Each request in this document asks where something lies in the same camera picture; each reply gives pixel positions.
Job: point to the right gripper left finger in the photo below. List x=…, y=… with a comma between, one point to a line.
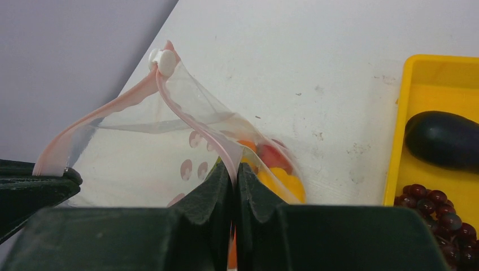
x=202, y=234

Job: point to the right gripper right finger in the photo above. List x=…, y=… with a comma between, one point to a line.
x=259, y=235

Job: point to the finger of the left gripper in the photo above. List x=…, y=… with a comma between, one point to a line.
x=23, y=194

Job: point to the yellow toy bell pepper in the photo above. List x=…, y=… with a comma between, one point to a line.
x=287, y=186

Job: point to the red toy tomato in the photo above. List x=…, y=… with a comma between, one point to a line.
x=270, y=154

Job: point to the orange toy pumpkin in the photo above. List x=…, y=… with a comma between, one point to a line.
x=249, y=144

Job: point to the clear zip top bag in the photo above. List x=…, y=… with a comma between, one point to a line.
x=137, y=156

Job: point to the yellow plastic tray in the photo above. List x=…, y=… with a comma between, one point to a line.
x=435, y=83

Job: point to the dark red toy grapes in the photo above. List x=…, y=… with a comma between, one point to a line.
x=457, y=239

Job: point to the purple toy eggplant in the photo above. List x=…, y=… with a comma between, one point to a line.
x=443, y=139

